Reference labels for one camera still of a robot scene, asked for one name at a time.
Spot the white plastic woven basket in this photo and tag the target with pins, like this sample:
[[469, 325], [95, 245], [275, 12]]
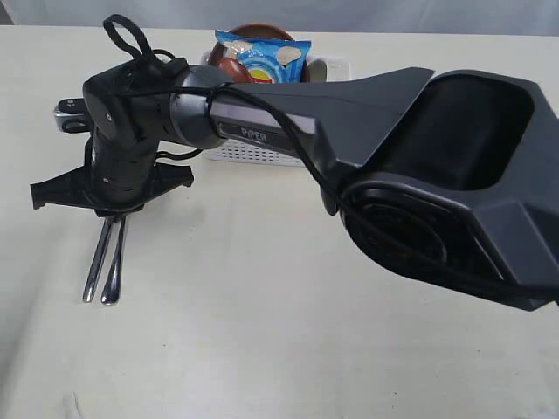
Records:
[[239, 152]]

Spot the brown wooden plate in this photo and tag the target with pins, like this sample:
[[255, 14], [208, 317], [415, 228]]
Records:
[[258, 31]]

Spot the brown wooden spoon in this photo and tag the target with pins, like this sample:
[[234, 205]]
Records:
[[237, 72]]

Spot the blue chips bag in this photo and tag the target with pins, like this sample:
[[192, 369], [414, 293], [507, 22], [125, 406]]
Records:
[[267, 60]]

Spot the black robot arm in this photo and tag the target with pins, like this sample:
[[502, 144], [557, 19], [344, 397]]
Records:
[[448, 179]]

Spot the silver table knife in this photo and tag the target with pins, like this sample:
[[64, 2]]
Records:
[[98, 260]]

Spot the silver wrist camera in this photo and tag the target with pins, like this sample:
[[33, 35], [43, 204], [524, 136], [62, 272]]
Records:
[[71, 116]]

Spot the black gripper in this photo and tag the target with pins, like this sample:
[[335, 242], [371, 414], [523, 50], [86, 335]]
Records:
[[118, 188]]

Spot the grey ceramic bowl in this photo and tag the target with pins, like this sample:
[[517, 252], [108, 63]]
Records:
[[318, 70]]

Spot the silver fork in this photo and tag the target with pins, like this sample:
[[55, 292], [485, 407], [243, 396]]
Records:
[[112, 289]]

